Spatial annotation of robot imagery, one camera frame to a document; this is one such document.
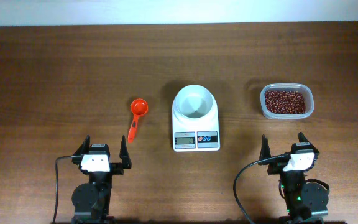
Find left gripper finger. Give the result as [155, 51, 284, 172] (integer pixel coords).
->
[73, 135, 91, 156]
[119, 135, 132, 169]

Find orange plastic measuring scoop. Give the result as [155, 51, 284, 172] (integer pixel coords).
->
[128, 98, 149, 143]

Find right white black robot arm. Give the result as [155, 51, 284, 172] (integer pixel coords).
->
[258, 133, 329, 223]

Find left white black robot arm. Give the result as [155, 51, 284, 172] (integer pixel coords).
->
[71, 136, 132, 224]

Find white digital kitchen scale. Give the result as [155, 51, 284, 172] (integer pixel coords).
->
[172, 99, 221, 152]

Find white round bowl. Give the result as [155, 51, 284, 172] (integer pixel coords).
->
[172, 85, 214, 119]

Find clear plastic food container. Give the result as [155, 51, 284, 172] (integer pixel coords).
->
[260, 83, 314, 120]

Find red adzuki beans in container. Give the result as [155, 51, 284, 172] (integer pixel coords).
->
[264, 90, 306, 115]

